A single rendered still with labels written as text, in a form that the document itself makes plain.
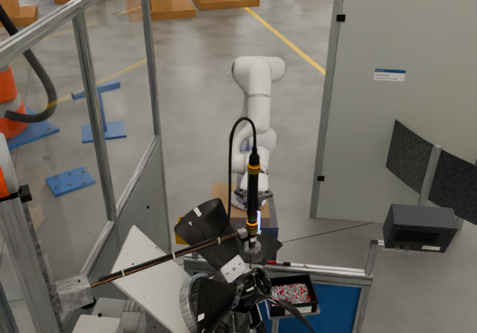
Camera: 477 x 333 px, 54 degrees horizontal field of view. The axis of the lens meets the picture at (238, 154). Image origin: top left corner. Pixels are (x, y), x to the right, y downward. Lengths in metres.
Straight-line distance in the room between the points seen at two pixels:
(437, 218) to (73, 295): 1.45
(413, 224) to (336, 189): 1.76
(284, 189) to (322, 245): 0.75
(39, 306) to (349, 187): 2.76
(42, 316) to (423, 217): 1.49
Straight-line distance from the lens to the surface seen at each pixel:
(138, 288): 1.69
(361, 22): 3.23
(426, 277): 3.71
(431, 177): 3.35
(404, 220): 2.10
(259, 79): 1.84
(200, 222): 1.72
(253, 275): 1.71
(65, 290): 1.54
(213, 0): 9.72
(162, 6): 9.09
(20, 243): 1.36
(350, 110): 3.45
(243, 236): 1.68
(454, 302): 3.61
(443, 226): 2.14
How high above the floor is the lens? 2.51
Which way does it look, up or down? 32 degrees down
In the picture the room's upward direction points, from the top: 1 degrees clockwise
